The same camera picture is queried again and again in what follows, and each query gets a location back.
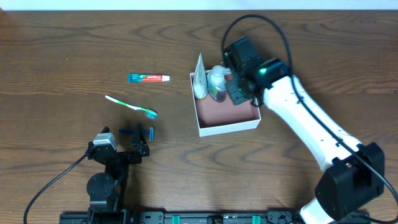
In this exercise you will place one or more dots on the Colgate toothpaste tube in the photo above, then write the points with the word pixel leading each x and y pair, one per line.
pixel 140 77

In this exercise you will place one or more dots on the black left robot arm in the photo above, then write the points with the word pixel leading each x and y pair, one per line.
pixel 106 189

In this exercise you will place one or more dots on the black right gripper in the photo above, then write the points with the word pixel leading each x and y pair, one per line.
pixel 237 92

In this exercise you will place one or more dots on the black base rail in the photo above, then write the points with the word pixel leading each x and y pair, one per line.
pixel 186 217

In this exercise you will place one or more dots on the white box pink interior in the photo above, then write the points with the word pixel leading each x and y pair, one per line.
pixel 218 118

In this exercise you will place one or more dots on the white Pantene conditioner tube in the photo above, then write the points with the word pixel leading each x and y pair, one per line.
pixel 200 89

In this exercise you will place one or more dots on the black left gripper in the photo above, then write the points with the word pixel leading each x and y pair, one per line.
pixel 121 155

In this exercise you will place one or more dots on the blue disposable razor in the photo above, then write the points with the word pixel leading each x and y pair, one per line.
pixel 150 132

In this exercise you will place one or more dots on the green white toothbrush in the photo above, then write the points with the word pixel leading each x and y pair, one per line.
pixel 148 112

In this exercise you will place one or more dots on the clear purple soap pump bottle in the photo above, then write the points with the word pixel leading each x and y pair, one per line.
pixel 216 83

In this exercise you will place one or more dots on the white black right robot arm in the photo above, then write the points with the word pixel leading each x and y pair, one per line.
pixel 353 173

